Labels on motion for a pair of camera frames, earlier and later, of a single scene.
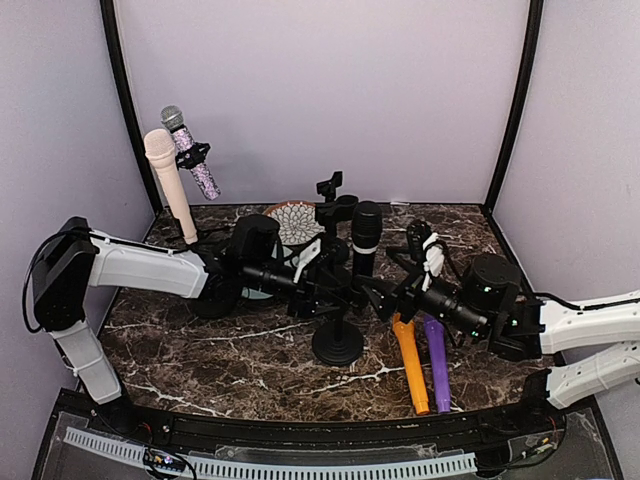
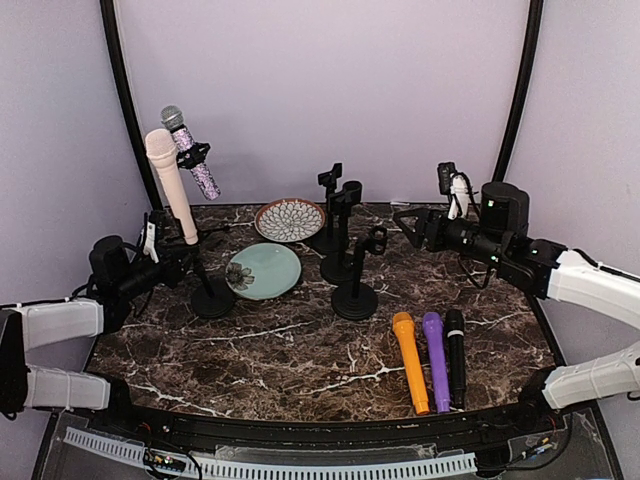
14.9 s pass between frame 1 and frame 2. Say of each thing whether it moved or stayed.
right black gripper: moved
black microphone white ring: moved
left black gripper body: moved
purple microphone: stayed
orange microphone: stayed
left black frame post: stayed
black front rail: stayed
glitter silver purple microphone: stayed
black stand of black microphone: moved
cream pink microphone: stayed
